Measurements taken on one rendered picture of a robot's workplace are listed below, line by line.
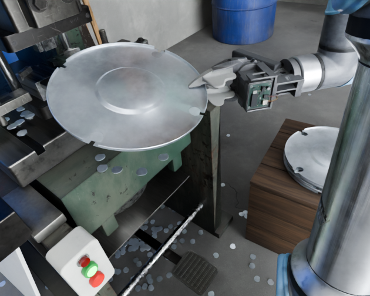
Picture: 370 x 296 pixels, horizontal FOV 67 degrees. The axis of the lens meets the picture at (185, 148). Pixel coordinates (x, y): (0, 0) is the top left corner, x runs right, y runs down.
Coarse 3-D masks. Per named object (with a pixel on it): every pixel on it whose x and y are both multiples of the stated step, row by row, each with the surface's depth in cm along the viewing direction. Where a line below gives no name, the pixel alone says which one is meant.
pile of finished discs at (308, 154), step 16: (320, 128) 101; (336, 128) 99; (288, 144) 96; (304, 144) 95; (320, 144) 93; (288, 160) 90; (304, 160) 90; (320, 160) 88; (304, 176) 85; (320, 176) 84; (320, 192) 83
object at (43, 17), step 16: (0, 0) 48; (16, 0) 49; (32, 0) 48; (48, 0) 50; (64, 0) 52; (0, 16) 52; (16, 16) 50; (32, 16) 50; (48, 16) 51; (64, 16) 54; (16, 32) 51
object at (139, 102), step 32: (64, 64) 54; (96, 64) 55; (128, 64) 57; (160, 64) 58; (64, 96) 49; (96, 96) 50; (128, 96) 50; (160, 96) 52; (192, 96) 54; (64, 128) 44; (96, 128) 46; (128, 128) 47; (160, 128) 48; (192, 128) 48
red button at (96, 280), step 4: (96, 272) 51; (100, 272) 52; (92, 276) 51; (96, 276) 51; (100, 276) 51; (104, 276) 52; (92, 280) 50; (96, 280) 51; (100, 280) 52; (92, 284) 50; (96, 284) 51
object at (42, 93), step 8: (56, 56) 70; (64, 56) 70; (40, 64) 68; (48, 64) 70; (56, 64) 68; (32, 72) 65; (40, 72) 64; (48, 72) 64; (24, 80) 64; (32, 80) 61; (40, 80) 61; (24, 88) 67; (32, 88) 63; (40, 88) 62; (40, 96) 63
